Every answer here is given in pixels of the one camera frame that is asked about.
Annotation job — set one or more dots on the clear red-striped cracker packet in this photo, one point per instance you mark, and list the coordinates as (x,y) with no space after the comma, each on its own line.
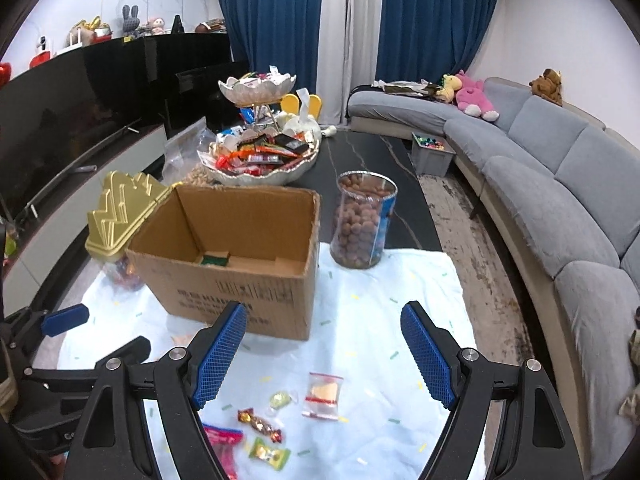
(323,394)

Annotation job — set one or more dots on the grey curved sofa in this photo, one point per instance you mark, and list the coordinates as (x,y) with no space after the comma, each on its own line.
(563,192)

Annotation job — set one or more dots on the black piano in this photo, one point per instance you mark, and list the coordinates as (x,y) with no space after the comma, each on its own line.
(184,71)

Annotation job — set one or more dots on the left blue curtain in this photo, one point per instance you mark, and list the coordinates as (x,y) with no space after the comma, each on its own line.
(281,33)

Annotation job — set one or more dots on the white tv cabinet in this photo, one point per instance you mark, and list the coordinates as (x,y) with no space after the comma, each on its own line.
(62,215)

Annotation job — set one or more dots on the pink plush toy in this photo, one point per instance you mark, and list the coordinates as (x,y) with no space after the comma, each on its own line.
(472,100)

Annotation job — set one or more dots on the white sheer curtain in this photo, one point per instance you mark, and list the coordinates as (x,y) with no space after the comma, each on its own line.
(347,54)

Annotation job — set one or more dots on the clear jar of brown nuts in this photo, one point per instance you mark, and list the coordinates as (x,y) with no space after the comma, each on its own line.
(362,218)

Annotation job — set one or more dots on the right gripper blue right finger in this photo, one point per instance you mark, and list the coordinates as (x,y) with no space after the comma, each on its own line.
(434,351)

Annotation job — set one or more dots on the black television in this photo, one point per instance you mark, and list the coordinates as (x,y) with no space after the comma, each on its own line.
(57,111)

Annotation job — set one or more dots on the clear bag of peanuts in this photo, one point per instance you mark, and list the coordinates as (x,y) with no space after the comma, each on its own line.
(183,154)

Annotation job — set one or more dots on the green yellow candy packet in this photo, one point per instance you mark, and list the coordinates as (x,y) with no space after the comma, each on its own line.
(274,457)

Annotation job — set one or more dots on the grey bunny plush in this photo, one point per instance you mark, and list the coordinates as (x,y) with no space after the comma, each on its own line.
(130,20)

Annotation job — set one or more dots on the pink hawthorn snack packet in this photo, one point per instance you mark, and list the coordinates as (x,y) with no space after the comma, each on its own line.
(223,442)

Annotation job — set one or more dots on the white two-tier snack bowl stand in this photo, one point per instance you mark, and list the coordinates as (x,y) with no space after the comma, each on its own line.
(279,139)

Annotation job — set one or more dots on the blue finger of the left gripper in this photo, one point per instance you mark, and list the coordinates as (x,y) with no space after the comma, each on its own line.
(61,321)
(136,351)

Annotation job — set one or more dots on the pale green wrapped candy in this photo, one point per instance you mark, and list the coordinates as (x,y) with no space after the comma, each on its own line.
(281,399)

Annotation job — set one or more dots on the worn patterned rug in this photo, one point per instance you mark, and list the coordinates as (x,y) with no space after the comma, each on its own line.
(490,298)

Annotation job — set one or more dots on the blue curtain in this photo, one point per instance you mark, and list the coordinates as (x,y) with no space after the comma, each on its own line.
(281,33)
(425,39)

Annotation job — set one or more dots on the brown cardboard box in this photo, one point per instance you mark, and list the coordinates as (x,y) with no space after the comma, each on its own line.
(204,247)

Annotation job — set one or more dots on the yellow plush toy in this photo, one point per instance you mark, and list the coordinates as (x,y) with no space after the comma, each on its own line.
(448,88)

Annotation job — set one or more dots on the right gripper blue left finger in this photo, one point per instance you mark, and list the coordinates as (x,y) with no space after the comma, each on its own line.
(212,351)

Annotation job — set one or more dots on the brown plush toy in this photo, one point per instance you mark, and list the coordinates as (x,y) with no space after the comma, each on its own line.
(548,86)

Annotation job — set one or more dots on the right blue curtain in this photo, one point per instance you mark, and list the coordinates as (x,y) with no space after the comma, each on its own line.
(425,39)

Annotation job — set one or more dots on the red gold foil candy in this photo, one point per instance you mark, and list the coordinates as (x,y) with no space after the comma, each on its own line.
(261,425)

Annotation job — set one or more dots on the gold lid candy jar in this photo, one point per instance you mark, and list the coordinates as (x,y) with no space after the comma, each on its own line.
(124,204)

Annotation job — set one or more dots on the grey storage bin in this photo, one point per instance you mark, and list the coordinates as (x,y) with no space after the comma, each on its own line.
(430,155)

